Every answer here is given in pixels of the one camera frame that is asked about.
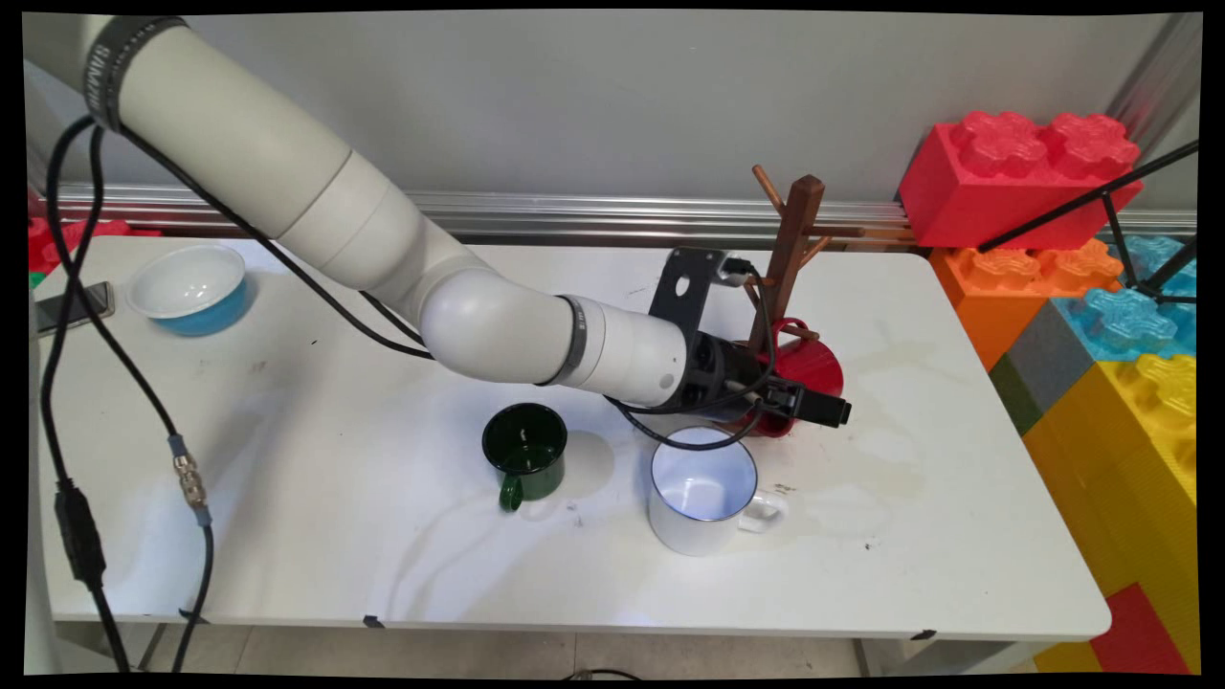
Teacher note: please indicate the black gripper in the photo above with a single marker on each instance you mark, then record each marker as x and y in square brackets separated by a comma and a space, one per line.
[723, 378]

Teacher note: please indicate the red enamel mug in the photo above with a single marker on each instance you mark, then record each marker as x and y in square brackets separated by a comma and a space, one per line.
[813, 364]

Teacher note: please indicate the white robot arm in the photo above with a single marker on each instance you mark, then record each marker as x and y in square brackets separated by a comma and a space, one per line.
[316, 201]

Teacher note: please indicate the white enamel mug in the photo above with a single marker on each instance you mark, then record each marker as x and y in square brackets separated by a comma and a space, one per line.
[701, 488]

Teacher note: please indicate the brown wooden mug tree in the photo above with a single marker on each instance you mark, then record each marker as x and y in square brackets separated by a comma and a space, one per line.
[799, 230]

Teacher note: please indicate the orange toy block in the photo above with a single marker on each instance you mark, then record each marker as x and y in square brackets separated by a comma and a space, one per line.
[995, 297]

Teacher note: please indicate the grey toy block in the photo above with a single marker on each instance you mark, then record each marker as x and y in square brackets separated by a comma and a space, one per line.
[1048, 364]

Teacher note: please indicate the large red toy block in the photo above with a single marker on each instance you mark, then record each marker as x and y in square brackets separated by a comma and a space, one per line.
[995, 191]

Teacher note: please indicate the grey table leg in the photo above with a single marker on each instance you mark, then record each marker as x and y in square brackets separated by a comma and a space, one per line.
[957, 658]
[151, 651]

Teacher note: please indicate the dark green enamel mug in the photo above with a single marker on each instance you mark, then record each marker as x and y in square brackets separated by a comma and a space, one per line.
[524, 455]

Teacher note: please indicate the yellow toy block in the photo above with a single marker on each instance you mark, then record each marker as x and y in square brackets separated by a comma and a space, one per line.
[1120, 459]

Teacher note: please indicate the light blue toy block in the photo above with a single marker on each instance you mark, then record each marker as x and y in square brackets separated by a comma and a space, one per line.
[1120, 321]

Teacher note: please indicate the black tripod legs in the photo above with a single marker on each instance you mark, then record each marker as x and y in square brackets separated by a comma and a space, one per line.
[1110, 206]

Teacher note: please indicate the white and blue bowl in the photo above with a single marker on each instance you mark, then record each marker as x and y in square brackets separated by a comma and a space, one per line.
[187, 287]

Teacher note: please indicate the grey smartphone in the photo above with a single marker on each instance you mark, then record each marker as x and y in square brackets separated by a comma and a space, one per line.
[77, 306]

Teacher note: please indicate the aluminium frame rail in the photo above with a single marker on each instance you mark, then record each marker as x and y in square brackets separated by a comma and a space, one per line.
[574, 215]

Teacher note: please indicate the aluminium frame post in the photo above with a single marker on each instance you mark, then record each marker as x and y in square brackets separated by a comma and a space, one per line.
[1153, 77]

